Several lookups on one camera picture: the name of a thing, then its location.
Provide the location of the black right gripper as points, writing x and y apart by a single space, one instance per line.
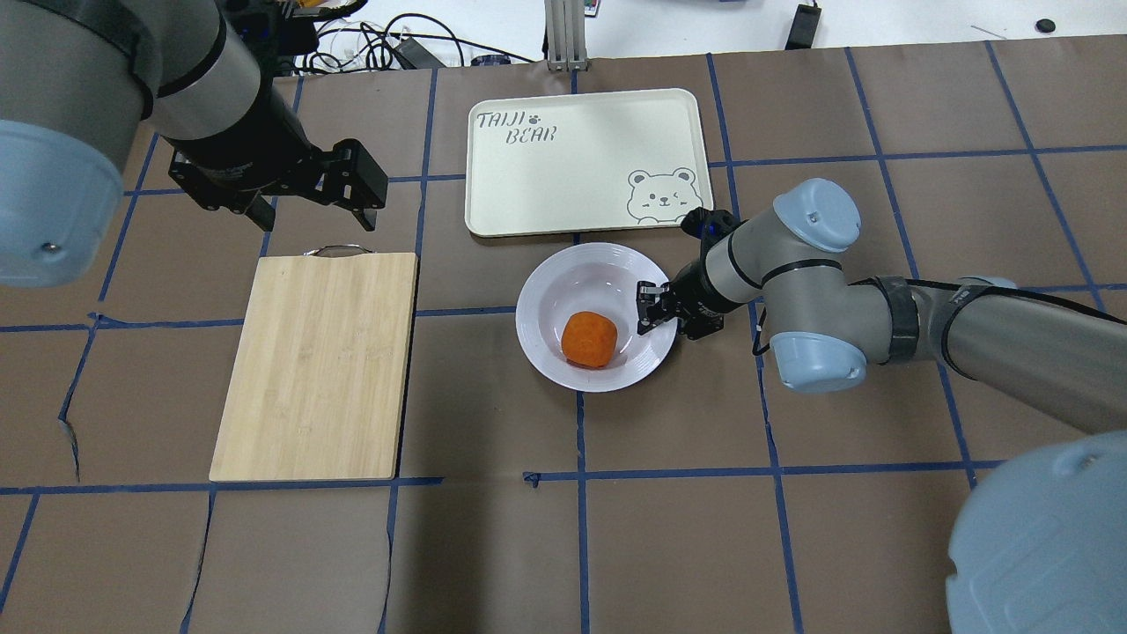
695 299

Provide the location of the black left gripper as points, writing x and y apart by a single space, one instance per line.
249 151

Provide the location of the white round plate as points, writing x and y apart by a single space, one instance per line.
598 277

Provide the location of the orange fruit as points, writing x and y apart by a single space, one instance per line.
589 340

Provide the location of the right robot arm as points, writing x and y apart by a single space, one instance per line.
1039 546

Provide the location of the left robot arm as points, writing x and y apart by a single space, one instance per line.
79 77

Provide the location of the cream bear serving tray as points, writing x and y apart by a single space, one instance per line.
600 162

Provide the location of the bamboo cutting board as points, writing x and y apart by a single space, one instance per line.
318 386

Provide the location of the black power adapter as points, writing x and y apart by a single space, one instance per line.
803 30

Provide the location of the aluminium frame post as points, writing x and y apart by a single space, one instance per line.
565 47

